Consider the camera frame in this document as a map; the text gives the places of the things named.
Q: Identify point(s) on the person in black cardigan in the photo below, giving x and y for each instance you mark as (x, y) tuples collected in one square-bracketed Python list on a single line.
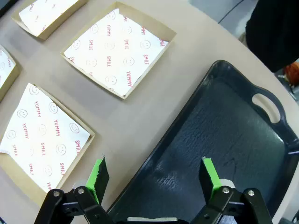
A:
[(273, 35)]

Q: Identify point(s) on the brown cardboard food box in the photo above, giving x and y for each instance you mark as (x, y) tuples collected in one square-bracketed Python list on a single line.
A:
[(149, 24), (18, 177), (10, 79), (63, 18)]

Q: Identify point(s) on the orange bag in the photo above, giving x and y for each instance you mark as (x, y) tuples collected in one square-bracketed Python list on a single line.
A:
[(293, 72)]

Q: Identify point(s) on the white smiley printed paper liner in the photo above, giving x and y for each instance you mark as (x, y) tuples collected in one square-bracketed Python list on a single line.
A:
[(4, 67), (112, 51), (44, 14), (42, 130)]

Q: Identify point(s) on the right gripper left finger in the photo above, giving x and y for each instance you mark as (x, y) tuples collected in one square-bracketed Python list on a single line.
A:
[(95, 182)]

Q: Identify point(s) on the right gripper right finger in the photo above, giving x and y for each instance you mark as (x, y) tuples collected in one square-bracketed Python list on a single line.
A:
[(210, 182)]

